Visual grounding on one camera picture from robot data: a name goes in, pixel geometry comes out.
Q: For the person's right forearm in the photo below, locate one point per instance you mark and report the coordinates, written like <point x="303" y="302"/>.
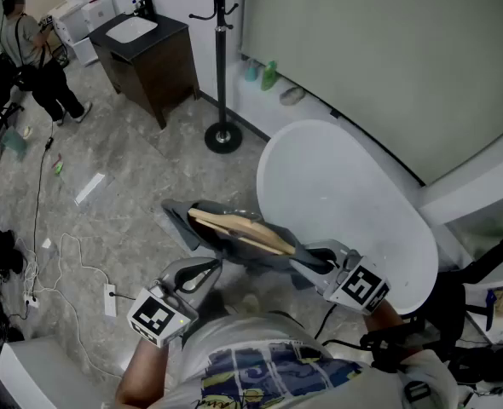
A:
<point x="383" y="320"/>

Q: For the grey sponge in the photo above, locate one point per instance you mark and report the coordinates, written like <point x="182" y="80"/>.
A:
<point x="292" y="95"/>

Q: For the green bottle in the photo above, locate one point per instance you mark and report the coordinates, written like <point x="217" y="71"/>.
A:
<point x="269" y="76"/>

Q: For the white cabinet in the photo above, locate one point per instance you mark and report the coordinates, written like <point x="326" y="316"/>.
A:
<point x="83" y="24"/>

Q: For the black coat rack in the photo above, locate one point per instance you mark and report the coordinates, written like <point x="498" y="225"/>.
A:
<point x="221" y="79"/>

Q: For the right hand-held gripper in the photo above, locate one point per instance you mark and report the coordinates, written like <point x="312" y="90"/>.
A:
<point x="354" y="281"/>

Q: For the white bathtub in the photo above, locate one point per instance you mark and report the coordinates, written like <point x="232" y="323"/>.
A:
<point x="341" y="211"/>

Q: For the dark wooden vanity cabinet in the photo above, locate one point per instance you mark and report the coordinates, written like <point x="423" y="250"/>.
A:
<point x="153" y="66"/>

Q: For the person's left forearm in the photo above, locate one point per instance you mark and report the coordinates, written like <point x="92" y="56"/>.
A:
<point x="142" y="377"/>

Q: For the grey garment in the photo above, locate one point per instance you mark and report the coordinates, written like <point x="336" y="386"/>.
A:
<point x="230" y="237"/>

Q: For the white sink basin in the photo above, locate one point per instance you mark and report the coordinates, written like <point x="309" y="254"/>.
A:
<point x="131" y="30"/>

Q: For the person's printed white shirt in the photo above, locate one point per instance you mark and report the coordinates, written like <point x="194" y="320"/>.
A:
<point x="277" y="364"/>

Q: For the white box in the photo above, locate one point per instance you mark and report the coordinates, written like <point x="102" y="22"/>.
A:
<point x="34" y="377"/>

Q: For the teal bottle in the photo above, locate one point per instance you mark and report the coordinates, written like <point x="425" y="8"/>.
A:
<point x="252" y="70"/>

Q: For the black faucet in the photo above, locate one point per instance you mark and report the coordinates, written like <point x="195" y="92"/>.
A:
<point x="146" y="7"/>

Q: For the white paper strip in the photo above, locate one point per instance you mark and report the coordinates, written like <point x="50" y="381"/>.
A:
<point x="90" y="188"/>

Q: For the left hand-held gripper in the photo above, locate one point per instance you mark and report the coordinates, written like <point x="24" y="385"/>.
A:
<point x="166" y="305"/>

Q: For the white power strip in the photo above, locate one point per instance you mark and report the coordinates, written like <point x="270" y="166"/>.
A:
<point x="110" y="299"/>

